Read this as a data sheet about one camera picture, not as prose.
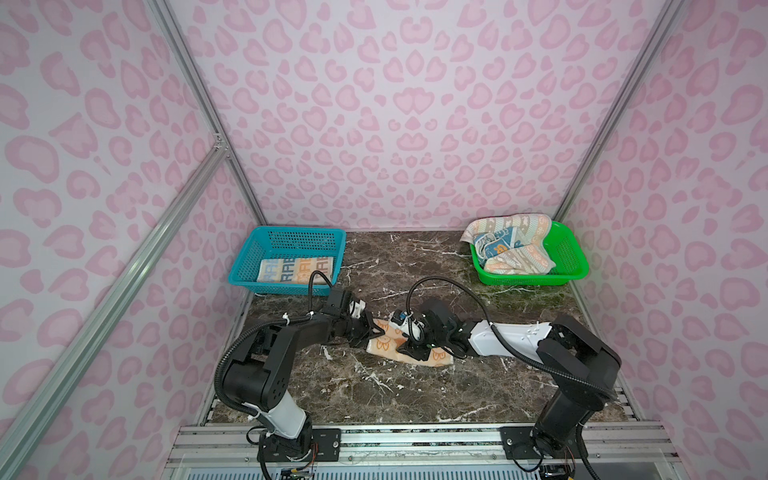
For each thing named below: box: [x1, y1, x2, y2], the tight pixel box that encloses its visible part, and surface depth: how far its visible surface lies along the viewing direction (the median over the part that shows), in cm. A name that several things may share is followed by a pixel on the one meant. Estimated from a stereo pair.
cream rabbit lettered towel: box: [257, 257, 334, 284], surface depth 109 cm
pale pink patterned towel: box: [460, 214, 557, 275], surface depth 112 cm
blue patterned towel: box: [473, 226, 524, 264], surface depth 111 cm
